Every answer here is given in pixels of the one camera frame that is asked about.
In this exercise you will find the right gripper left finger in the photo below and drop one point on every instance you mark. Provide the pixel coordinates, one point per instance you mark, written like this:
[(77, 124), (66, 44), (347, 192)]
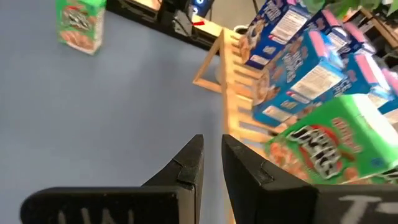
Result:
[(124, 205)]

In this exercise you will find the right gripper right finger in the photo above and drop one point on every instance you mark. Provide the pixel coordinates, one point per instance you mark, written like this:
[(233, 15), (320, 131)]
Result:
[(280, 205)]

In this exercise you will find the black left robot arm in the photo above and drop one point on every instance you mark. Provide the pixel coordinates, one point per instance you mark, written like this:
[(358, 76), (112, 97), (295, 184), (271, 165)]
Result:
[(177, 18)]

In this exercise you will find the slatted wooden shelf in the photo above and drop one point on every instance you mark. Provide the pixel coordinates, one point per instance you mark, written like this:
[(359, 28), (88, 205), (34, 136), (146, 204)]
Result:
[(230, 93)]

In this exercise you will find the white plant pot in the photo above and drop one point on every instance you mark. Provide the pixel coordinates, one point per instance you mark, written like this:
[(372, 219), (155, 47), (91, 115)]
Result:
[(234, 29)]

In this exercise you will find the green leafy plant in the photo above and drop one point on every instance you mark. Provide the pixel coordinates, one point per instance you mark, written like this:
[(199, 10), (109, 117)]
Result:
[(342, 6)]

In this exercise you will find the black device with blue light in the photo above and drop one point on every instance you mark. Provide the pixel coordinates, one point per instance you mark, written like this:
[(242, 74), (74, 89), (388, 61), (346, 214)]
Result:
[(202, 6)]

